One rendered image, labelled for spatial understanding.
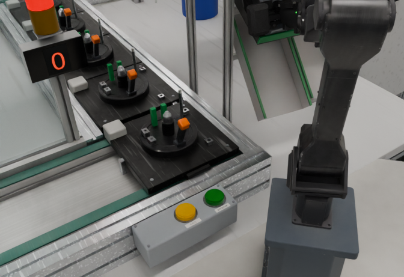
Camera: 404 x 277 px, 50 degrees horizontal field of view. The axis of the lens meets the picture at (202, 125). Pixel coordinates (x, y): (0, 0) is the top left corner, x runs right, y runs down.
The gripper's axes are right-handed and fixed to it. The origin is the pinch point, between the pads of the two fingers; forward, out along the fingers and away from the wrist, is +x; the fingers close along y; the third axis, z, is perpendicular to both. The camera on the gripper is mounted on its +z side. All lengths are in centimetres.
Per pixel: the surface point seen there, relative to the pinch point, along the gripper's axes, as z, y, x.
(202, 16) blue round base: -17, -17, 90
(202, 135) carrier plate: -27.5, 18.4, 6.7
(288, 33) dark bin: -5.7, -2.3, -0.4
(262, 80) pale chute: -18.2, 0.3, 8.2
